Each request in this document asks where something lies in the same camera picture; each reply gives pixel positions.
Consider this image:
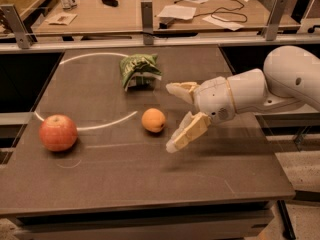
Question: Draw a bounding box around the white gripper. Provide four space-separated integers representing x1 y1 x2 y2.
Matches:
166 77 235 153

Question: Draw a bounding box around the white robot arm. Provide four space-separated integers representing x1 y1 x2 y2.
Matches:
166 46 320 153

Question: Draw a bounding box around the orange fruit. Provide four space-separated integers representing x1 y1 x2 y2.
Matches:
141 108 166 133

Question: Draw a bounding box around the green crumpled chip bag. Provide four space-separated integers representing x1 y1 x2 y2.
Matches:
119 54 162 91

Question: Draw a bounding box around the white paper sheet right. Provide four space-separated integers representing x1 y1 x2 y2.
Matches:
203 16 243 31

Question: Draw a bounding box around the white paper sheet centre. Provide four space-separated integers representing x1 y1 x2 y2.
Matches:
157 5 196 20

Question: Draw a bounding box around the wooden background desk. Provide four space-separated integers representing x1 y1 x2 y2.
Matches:
31 0 301 38

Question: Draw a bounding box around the red apple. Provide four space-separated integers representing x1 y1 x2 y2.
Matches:
39 114 78 152

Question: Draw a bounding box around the black object on desk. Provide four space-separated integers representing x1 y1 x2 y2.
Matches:
101 0 118 7

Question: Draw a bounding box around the small paper packet left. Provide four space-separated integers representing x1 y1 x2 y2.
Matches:
46 12 77 25

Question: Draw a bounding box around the black cable on desk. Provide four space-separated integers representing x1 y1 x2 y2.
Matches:
173 0 248 24

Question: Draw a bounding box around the middle metal bracket post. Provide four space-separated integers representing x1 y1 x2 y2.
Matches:
141 0 154 45

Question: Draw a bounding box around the metal bracket post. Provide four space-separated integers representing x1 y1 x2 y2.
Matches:
141 0 154 45
1 4 33 49
261 0 288 41

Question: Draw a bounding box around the right metal bracket post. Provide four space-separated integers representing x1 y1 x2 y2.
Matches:
261 0 288 41

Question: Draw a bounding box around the left metal bracket post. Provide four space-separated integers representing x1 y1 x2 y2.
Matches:
1 4 33 49

